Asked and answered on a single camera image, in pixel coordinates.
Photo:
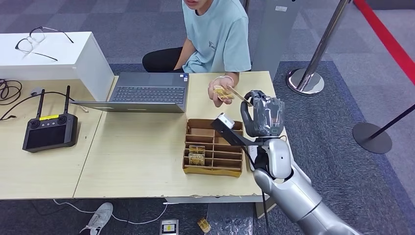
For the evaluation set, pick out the person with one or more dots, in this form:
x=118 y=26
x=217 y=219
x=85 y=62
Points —
x=217 y=35

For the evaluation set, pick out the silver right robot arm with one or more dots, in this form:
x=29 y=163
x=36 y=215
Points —
x=291 y=194

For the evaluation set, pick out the black stanchion post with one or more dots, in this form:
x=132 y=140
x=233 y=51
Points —
x=372 y=139

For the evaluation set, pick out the clear plastic hand cover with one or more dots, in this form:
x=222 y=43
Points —
x=269 y=115

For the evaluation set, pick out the person's right forearm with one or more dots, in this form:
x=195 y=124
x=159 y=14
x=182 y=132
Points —
x=186 y=55

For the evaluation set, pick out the person's left hand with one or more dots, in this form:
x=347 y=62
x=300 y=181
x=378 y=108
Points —
x=216 y=102

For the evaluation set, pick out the gold hotel card stack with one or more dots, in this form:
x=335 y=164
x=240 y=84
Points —
x=222 y=92

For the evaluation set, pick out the black remote controller with antennas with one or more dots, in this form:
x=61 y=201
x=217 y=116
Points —
x=48 y=136

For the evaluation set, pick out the gold hotel key card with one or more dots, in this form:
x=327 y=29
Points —
x=196 y=149
x=204 y=225
x=196 y=160

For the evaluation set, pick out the grey open laptop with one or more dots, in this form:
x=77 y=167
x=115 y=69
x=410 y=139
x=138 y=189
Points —
x=148 y=94

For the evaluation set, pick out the clear bubble wrap sheet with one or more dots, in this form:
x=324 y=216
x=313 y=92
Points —
x=230 y=220

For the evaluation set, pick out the red barrier belt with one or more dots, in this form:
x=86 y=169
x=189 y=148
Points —
x=385 y=35

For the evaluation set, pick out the small grey adapter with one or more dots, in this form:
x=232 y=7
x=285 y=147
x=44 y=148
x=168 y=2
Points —
x=36 y=91

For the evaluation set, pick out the white sneaker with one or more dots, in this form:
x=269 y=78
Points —
x=98 y=218

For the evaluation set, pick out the white box shelf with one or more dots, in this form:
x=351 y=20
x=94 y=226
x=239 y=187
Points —
x=97 y=74

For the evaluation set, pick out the chrome stanchion post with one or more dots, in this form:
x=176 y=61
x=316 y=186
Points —
x=305 y=81

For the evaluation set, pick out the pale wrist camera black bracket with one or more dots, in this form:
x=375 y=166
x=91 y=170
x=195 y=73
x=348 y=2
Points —
x=231 y=136

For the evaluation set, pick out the grey card reader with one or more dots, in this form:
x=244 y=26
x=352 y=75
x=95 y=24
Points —
x=250 y=159

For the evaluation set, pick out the small device with yellow label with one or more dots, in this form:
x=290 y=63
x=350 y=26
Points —
x=169 y=227

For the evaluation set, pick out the pale wooden desk leg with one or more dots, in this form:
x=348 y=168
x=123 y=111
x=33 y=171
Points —
x=259 y=211

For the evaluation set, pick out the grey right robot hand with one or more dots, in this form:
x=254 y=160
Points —
x=245 y=118

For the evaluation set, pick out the person's left forearm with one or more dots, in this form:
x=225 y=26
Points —
x=231 y=74

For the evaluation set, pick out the cardboard card organizer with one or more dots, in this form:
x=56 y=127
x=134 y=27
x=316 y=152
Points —
x=201 y=133

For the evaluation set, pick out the black-rimmed eyeglasses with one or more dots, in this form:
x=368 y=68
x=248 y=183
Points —
x=37 y=35

